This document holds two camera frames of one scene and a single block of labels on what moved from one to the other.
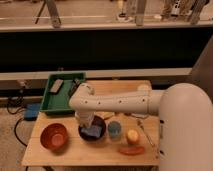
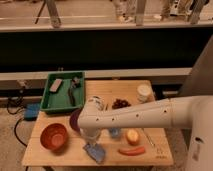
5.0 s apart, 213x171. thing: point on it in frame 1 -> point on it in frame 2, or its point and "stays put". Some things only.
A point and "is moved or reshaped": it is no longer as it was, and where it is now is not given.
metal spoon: x=140 y=123 stays put
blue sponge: x=92 y=130 is moved or reshaped
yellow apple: x=132 y=136 stays put
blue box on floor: x=31 y=111 stays put
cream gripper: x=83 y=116 -> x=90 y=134
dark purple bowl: x=95 y=131 is moved or reshaped
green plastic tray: x=59 y=102 stays put
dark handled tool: x=75 y=84 stays put
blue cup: x=114 y=130 stays put
